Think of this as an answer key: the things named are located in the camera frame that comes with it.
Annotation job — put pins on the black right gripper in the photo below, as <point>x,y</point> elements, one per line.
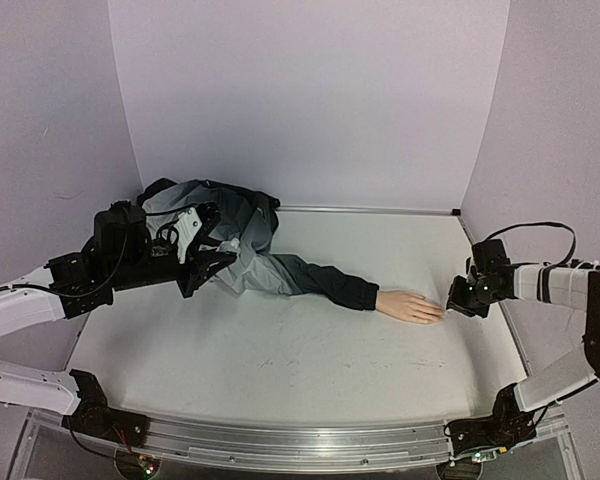
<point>461,300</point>

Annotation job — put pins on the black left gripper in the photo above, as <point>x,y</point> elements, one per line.
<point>200,262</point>

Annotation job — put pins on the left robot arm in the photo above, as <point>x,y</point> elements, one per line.
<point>130,248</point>

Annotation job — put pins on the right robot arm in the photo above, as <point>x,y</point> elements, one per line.
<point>568,284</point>

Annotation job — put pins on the grey and black jacket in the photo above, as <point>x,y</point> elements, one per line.
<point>251,216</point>

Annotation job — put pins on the mannequin hand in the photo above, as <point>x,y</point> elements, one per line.
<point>408,307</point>

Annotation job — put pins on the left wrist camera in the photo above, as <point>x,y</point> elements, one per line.
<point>187,237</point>

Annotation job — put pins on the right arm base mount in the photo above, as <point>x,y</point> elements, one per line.
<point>505,427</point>

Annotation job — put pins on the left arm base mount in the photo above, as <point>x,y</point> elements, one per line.
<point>95,418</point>

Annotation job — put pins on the aluminium front rail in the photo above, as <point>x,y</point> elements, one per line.
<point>311,449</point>

